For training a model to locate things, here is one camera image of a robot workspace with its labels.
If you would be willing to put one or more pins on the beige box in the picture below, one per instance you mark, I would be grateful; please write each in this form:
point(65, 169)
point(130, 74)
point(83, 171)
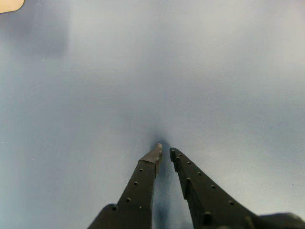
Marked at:
point(9, 4)

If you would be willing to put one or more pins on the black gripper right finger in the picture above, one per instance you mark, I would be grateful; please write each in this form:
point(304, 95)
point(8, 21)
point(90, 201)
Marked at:
point(205, 195)

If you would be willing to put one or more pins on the blue table mat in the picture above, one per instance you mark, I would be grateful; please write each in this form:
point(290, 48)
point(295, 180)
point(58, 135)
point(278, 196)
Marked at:
point(95, 95)

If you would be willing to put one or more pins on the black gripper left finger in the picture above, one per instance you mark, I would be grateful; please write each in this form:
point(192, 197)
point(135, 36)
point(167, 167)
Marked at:
point(138, 190)

